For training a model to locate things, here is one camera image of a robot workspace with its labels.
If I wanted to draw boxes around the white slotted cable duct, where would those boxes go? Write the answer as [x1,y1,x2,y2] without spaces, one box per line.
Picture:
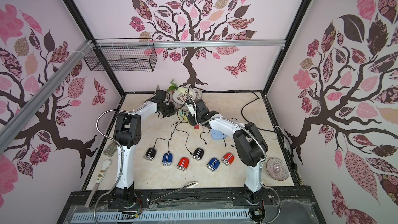
[70,209,251,224]

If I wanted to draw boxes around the beige power strip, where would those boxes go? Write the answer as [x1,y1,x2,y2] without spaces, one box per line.
[178,110,203,135]

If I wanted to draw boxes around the black electric shaver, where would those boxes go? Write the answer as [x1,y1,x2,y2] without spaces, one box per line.
[144,147,157,161]
[192,147,204,161]

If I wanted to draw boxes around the aluminium rail back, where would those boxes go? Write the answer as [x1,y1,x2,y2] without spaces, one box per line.
[95,39,287,48]

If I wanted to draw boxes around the floral rectangular tray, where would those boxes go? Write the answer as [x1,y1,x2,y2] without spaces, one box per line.
[169,89,202,108]

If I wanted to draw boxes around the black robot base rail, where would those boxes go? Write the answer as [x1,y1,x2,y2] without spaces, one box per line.
[58,186,325,224]

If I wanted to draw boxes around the glass spice jar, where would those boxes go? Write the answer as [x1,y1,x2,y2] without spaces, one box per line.
[103,142,118,158]

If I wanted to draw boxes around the thin black strip cable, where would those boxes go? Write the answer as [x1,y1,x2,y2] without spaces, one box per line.
[176,88,262,113]

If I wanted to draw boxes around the aluminium rail left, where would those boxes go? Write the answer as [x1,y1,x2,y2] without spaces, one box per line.
[1,39,94,153]

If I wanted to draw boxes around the white plate with red print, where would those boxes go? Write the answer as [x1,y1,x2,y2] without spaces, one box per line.
[172,87,200,105]

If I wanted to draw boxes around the blue electric shaver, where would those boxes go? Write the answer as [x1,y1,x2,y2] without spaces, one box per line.
[207,157,220,172]
[162,152,173,166]

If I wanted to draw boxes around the black wire basket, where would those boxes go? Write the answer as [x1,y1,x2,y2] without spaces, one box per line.
[84,37,158,72]

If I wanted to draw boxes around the pale green vegetable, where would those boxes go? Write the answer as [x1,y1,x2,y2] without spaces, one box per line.
[177,87,189,94]

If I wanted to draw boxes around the aluminium rail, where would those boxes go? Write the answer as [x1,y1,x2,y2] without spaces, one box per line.
[95,39,287,48]
[1,39,94,153]

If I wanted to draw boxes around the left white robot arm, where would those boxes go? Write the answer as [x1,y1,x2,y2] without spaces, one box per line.
[114,89,176,189]

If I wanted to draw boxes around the blue square power cube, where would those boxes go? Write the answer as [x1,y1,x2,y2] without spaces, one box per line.
[210,129,227,141]

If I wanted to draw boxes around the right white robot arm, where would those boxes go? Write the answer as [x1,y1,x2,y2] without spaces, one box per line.
[184,100,268,194]

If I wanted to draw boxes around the green leaf sprig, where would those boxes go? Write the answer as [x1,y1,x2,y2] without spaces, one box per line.
[167,79,178,92]

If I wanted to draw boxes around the metal tongs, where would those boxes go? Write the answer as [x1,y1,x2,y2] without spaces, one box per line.
[150,181,200,204]

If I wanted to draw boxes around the red electric shaver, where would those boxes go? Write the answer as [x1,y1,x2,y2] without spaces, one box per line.
[221,152,235,166]
[177,157,190,171]

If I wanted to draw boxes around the thick black power cable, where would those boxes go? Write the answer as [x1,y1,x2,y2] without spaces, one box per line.
[240,91,277,134]

